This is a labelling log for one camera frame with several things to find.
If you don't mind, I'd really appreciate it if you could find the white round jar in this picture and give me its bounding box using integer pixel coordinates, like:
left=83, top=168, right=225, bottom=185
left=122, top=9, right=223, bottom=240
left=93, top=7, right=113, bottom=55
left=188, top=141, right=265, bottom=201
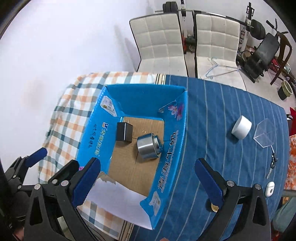
left=231, top=115, right=252, bottom=140

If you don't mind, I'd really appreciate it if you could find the black key bunch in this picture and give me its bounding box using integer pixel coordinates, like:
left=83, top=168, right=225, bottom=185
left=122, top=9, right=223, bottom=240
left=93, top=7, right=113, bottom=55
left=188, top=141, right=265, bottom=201
left=266, top=145, right=278, bottom=179

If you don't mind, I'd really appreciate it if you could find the blue cardboard box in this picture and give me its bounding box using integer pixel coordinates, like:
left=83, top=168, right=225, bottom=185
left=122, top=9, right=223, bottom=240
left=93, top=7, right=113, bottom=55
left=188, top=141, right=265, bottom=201
left=74, top=84, right=188, bottom=230

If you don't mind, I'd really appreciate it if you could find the silver metal cylinder can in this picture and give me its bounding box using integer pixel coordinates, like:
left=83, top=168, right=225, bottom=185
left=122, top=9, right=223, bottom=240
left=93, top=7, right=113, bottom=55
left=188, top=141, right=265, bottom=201
left=137, top=133, right=163, bottom=160

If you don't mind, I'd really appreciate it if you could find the white padded chair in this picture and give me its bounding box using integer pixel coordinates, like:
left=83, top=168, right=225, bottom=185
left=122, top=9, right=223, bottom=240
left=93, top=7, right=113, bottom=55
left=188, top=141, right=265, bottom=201
left=129, top=13, right=188, bottom=76
left=194, top=14, right=246, bottom=90

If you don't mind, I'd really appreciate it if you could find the orange floral cushion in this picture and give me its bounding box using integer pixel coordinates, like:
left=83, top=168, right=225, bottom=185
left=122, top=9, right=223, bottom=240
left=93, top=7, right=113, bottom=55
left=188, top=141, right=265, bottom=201
left=284, top=135, right=296, bottom=191

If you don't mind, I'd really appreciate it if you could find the gold lid glass jar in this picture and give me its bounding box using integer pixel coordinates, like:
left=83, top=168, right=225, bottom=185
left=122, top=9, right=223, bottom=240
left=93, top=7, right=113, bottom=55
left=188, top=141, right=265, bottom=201
left=211, top=204, right=219, bottom=213

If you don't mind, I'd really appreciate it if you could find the black weight bench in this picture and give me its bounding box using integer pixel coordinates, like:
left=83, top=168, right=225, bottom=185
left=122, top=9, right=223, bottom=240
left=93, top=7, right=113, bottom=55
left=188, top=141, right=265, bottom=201
left=236, top=33, right=280, bottom=83

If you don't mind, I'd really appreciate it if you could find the white earbuds case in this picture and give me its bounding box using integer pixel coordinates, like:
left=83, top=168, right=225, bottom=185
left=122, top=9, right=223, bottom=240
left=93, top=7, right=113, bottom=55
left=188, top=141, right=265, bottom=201
left=264, top=181, right=275, bottom=197

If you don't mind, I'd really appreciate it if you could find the clear plastic cube box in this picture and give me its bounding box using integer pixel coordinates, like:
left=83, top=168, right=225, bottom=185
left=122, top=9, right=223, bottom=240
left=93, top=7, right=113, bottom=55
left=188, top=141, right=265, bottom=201
left=253, top=118, right=276, bottom=148

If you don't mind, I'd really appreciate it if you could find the black power adapter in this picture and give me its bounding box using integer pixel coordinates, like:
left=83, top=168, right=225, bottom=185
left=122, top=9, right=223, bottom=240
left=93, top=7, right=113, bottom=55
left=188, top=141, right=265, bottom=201
left=116, top=120, right=133, bottom=143

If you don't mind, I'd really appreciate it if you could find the dark green waste bin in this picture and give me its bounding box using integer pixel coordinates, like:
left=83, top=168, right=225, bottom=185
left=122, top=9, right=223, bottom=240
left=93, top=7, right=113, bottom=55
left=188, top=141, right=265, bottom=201
left=277, top=80, right=293, bottom=100

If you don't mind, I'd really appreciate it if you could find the right white padded chair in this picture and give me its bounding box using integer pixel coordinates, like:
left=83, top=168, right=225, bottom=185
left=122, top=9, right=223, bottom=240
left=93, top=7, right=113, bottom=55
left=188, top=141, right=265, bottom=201
left=194, top=14, right=246, bottom=90

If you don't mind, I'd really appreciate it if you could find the plaid checkered cloth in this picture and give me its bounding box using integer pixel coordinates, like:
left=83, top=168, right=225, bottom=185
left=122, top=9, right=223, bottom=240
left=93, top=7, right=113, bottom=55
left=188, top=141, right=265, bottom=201
left=38, top=72, right=166, bottom=240

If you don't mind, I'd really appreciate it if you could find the blue striped tablecloth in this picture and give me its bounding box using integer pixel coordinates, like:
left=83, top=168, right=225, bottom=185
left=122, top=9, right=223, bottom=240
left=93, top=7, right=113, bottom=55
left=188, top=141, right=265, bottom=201
left=130, top=75, right=290, bottom=240

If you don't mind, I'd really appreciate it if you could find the left white padded chair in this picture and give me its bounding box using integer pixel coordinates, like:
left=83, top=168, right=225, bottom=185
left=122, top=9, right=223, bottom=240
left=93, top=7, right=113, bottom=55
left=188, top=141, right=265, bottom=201
left=129, top=13, right=188, bottom=76

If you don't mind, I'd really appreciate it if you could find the wire clothes hanger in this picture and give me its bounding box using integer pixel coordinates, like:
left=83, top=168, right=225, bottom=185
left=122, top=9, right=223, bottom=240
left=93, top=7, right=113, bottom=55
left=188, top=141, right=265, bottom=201
left=204, top=58, right=240, bottom=79

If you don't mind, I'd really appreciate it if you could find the brown wooden chair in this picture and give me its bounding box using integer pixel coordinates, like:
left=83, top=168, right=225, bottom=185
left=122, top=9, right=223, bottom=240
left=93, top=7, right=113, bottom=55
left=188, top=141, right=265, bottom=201
left=270, top=31, right=292, bottom=85

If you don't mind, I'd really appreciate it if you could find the barbell with black plates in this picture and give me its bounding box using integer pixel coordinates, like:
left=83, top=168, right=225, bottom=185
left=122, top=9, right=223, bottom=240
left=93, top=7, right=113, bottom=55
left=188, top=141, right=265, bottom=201
left=155, top=1, right=266, bottom=40

